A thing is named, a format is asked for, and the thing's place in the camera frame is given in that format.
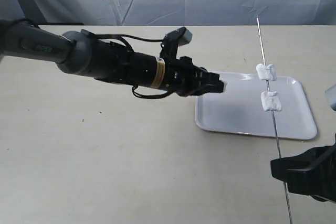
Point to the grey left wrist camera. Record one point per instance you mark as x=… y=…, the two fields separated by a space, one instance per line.
x=182 y=36

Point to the white marshmallow piece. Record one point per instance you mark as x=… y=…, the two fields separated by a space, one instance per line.
x=270 y=101
x=266 y=72

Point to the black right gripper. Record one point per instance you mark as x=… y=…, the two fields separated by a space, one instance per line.
x=319 y=182

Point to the thin metal skewer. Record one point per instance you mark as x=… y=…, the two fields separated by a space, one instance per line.
x=268 y=87

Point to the left robot arm black grey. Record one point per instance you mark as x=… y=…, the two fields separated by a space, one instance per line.
x=110 y=58

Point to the white marshmallow piece top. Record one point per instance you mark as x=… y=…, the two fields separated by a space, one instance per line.
x=266 y=72

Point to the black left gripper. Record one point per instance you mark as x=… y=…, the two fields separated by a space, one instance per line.
x=186 y=79

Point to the white plastic tray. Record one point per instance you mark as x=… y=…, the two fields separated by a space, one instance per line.
x=238 y=110

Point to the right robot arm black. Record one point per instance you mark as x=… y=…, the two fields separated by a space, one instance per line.
x=311 y=173

